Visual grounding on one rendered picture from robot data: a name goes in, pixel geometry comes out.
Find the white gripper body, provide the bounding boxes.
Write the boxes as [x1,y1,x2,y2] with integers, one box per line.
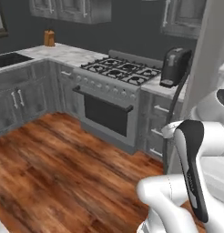
[161,120,182,139]

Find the grey fridge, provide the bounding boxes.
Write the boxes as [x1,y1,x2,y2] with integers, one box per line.
[177,0,224,203]

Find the grey drawer stack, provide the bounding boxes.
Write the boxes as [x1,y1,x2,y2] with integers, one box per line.
[137,89,182,162]

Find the dark coffee machine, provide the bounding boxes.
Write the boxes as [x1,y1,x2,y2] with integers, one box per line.
[159,47,193,89]

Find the silver gas range with oven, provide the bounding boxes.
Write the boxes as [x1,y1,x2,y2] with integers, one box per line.
[71,49,164,155]

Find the brown wooden knife block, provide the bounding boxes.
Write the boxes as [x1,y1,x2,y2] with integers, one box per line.
[43,29,56,47]

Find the dark sink basin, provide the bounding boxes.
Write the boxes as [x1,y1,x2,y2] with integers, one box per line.
[0,52,35,70]

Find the dark curved fridge handle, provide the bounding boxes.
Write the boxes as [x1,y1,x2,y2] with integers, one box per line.
[162,49,194,176]

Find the grey wall cupboard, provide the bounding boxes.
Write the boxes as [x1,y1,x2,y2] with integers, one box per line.
[160,0,208,40]

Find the grey base cupboards with handles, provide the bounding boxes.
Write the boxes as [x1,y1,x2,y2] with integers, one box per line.
[0,59,86,138]

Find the grey wall cupboards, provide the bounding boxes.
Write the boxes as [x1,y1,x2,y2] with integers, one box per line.
[28,0,113,25]

